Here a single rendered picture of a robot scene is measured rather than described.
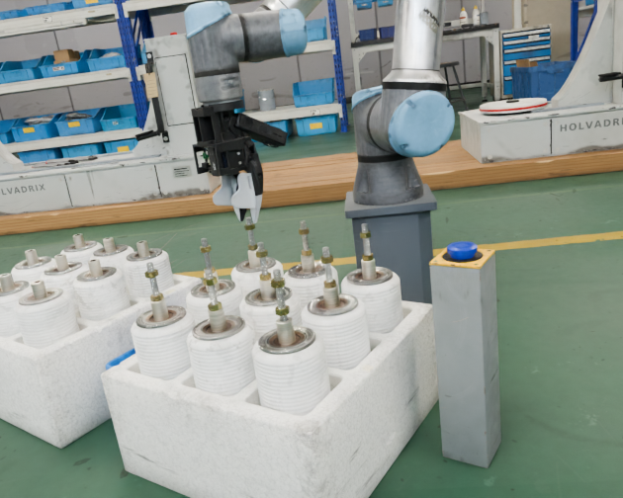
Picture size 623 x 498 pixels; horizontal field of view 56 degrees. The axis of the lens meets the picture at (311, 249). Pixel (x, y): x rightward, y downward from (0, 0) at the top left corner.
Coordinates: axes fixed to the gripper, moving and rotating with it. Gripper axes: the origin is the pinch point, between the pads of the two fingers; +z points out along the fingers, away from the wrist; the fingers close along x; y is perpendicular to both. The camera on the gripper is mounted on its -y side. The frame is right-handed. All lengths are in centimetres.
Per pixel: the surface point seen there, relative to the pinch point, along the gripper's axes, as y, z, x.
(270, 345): 20.1, 9.4, 28.4
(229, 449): 26.7, 22.9, 24.7
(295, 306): 7.7, 11.0, 18.8
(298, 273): -0.1, 9.5, 11.0
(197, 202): -76, 29, -148
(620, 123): -208, 15, -14
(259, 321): 13.3, 11.7, 16.8
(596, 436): -19, 35, 54
